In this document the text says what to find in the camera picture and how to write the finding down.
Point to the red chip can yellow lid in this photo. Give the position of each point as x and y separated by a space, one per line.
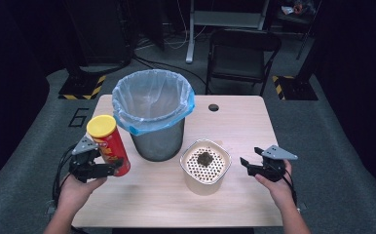
111 146

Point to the translucent blue trash bag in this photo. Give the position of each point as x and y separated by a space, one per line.
150 97

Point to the dark wet tea leaves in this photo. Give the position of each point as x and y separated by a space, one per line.
205 159

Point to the person's left hand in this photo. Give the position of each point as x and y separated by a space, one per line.
74 195

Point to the grey table clamp bracket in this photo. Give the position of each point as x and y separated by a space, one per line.
50 207

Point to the black cabinet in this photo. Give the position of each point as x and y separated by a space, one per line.
101 32

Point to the beige container with perforated strainer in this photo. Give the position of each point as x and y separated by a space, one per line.
202 185

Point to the black folding chair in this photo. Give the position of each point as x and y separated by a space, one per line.
238 65

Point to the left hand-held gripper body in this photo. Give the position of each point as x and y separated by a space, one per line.
83 165

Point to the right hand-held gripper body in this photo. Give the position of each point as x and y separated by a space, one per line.
273 165

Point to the black yellow striped base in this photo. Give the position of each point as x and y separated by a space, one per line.
296 89
82 87

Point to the white desk frame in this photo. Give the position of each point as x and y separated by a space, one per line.
225 19

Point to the grey metal trash can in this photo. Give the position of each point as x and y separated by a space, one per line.
160 146

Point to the person's right hand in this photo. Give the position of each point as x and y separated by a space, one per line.
280 190

